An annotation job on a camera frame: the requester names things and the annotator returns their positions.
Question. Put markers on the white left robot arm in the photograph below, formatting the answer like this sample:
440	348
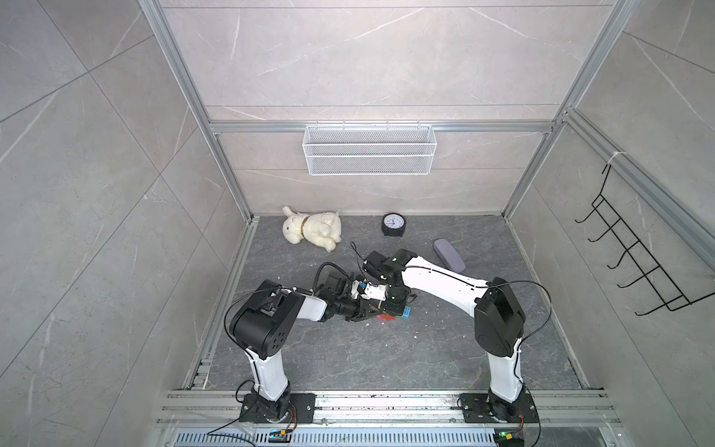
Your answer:
262	324

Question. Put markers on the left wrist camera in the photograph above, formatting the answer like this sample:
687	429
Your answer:
356	290

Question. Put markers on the white wire mesh basket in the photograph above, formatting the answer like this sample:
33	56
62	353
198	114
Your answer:
352	150

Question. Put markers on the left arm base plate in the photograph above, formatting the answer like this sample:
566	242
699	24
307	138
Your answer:
300	406

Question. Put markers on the black round alarm clock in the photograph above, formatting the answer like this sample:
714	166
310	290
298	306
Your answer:
393	225

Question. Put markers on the black wire hook rack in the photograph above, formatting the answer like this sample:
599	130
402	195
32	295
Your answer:
670	296

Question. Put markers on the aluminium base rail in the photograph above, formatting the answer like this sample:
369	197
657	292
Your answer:
386	418

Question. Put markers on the purple glasses case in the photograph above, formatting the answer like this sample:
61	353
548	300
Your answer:
449	256

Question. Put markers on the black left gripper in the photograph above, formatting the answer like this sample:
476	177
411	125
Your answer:
362	310

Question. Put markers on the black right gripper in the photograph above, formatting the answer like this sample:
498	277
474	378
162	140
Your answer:
394	311

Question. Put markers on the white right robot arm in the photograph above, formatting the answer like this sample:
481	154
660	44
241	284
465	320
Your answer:
498	326

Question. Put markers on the white plush dog toy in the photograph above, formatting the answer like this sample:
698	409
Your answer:
322	229

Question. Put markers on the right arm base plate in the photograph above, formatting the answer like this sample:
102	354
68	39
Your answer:
486	407

